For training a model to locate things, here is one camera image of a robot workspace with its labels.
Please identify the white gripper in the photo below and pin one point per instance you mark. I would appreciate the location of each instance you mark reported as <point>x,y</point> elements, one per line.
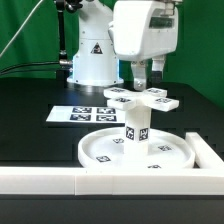
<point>143,29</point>

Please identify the white cross-shaped table base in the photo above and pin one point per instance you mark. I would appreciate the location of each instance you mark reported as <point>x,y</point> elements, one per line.
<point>154,98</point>

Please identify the white round table top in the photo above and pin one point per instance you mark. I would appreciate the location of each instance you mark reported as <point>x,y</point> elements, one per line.
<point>106,149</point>

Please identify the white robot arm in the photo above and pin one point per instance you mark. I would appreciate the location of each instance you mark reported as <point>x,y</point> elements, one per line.
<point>95,66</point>

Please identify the white marker sheet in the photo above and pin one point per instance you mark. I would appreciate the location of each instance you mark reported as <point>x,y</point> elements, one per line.
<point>85,114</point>

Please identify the white L-shaped fence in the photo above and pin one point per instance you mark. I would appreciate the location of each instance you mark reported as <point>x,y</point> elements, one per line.
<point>207,178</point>

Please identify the black camera stand pole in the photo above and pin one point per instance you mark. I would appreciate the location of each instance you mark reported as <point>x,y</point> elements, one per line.
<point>70,6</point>

